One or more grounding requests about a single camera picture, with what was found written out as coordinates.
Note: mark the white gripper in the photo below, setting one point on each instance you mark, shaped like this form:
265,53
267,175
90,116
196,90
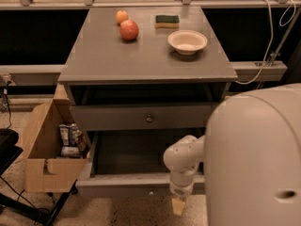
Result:
181,191

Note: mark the grey drawer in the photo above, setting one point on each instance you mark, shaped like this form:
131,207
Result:
129,163
131,117

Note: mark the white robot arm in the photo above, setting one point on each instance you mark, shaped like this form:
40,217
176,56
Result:
251,156

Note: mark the grey top drawer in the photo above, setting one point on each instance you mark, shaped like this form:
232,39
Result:
131,117

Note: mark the grey drawer cabinet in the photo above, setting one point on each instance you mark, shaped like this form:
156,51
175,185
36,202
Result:
103,69

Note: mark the snack packages in box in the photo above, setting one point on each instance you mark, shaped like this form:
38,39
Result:
73,143

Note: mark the cardboard box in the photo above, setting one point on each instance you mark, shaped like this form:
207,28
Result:
45,170

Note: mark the white bowl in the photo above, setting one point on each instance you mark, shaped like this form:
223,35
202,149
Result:
187,42

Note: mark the red apple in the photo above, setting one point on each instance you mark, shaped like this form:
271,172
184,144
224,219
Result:
129,30

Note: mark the green yellow sponge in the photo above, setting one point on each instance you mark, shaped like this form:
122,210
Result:
167,21

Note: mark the orange fruit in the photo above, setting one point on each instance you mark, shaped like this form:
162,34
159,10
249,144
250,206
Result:
121,16

